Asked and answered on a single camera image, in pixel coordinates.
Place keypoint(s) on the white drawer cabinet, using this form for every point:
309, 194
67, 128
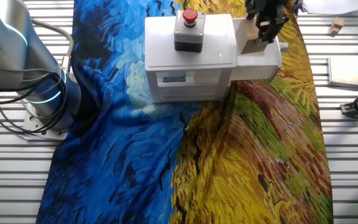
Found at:
216, 46

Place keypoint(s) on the white sheet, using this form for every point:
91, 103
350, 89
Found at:
337, 6

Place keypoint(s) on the silver metal plate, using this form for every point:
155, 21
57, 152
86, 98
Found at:
346, 73

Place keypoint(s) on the small notched wooden piece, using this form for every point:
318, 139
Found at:
337, 25

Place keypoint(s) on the painted wheat field cloth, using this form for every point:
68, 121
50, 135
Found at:
228, 155

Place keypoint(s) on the wooden cube block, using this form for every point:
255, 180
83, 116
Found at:
250, 43

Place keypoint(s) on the white plastic box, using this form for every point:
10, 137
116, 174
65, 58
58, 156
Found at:
253, 67

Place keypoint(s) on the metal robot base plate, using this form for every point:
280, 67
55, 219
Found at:
33, 127

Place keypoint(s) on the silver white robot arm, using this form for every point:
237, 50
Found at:
8, 40

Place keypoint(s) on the small metal clamp bracket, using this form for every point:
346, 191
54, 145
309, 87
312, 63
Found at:
347, 110

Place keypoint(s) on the grey emergency stop button box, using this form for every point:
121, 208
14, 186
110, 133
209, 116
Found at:
188, 34

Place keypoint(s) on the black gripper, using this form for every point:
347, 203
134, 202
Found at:
272, 7

